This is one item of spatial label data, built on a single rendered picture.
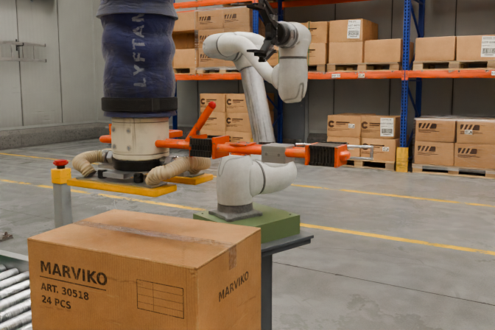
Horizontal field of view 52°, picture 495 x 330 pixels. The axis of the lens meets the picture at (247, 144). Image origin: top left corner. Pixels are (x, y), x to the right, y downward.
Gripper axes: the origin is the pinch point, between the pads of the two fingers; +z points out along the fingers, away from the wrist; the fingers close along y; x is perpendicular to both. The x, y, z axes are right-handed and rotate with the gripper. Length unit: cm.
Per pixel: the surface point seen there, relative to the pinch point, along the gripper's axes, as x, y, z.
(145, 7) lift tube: 17.7, -4.0, 29.6
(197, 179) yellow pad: 9.9, 45.8, 16.8
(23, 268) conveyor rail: 126, 102, -8
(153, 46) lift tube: 17.1, 6.6, 27.3
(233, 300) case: -4, 80, 21
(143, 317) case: 12, 80, 41
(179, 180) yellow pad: 16, 46, 18
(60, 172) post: 117, 59, -25
